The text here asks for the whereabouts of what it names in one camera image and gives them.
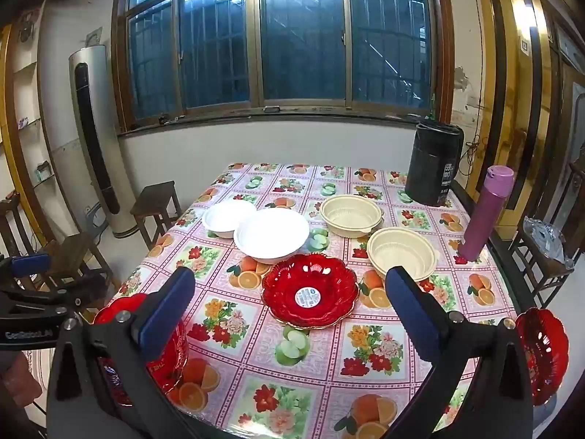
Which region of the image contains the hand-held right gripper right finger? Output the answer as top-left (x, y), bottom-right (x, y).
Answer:
top-left (385, 265), bottom-right (536, 439)

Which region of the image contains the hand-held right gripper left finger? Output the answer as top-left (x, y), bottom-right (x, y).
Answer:
top-left (46, 266), bottom-right (202, 439)

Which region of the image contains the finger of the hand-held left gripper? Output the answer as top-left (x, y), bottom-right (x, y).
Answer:
top-left (0, 252), bottom-right (52, 290)
top-left (0, 271), bottom-right (109, 318)

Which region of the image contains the red scalloped plate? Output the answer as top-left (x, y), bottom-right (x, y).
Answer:
top-left (515, 308), bottom-right (570, 407)
top-left (261, 253), bottom-right (360, 330)
top-left (93, 294), bottom-right (189, 405)

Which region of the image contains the cream plastic bowl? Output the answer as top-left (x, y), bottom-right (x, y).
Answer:
top-left (366, 227), bottom-right (440, 283)
top-left (319, 195), bottom-right (385, 239)

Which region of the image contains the small white bowl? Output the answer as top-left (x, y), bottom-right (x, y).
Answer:
top-left (202, 200), bottom-right (257, 239)

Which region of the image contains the large white bowl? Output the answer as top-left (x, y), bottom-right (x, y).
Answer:
top-left (233, 209), bottom-right (311, 265)

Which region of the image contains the dark wooden stool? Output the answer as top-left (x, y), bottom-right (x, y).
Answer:
top-left (45, 232), bottom-right (120, 303)
top-left (130, 181), bottom-right (184, 251)

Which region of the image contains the fruit and flower tablecloth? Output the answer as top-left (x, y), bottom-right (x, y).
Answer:
top-left (94, 162), bottom-right (522, 439)

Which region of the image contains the purple thermos bottle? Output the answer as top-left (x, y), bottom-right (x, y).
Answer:
top-left (458, 165), bottom-right (515, 261)

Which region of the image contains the white tower air conditioner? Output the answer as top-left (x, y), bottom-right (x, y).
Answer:
top-left (68, 43), bottom-right (139, 239)

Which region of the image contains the wooden chair with slats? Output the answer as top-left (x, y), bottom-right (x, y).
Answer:
top-left (506, 149), bottom-right (585, 309)

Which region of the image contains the black cylindrical canister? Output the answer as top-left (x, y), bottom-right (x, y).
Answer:
top-left (405, 120), bottom-right (465, 207)

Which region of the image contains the clear plastic bag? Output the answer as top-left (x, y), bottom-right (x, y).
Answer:
top-left (522, 216), bottom-right (575, 271)

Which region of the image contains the wall shelf with yellow frame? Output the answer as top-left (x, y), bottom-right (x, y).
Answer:
top-left (0, 4), bottom-right (62, 243)

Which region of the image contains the hanging black cable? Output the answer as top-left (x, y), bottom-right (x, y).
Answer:
top-left (459, 96), bottom-right (484, 177)

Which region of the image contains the barred window with wooden frame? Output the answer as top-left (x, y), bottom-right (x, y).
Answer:
top-left (111, 0), bottom-right (455, 136)

